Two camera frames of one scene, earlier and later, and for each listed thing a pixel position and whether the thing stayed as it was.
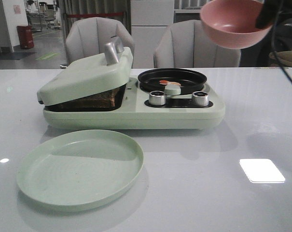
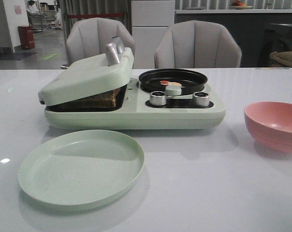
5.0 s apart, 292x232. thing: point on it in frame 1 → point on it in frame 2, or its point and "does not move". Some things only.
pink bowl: [231, 24] → [274, 124]
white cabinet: [150, 20] does not move
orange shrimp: [164, 82] does not move
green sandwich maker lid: [86, 76] does not move
